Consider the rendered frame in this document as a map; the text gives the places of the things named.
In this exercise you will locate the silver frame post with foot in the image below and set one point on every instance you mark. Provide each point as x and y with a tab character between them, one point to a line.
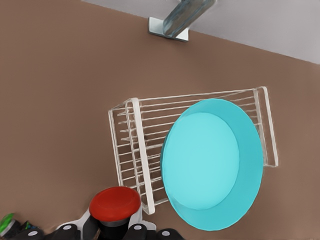
175	22

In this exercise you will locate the cyan round plate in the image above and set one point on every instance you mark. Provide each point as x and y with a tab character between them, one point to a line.
207	162

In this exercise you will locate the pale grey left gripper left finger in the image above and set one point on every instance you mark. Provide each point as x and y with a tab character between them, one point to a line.
83	222

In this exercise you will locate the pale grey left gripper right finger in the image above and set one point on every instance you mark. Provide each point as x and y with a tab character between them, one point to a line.
137	220

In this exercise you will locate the small green grey object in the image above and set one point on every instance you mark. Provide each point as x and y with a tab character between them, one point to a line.
7	221

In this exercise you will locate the red button switch black base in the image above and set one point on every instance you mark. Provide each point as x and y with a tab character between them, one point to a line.
115	203

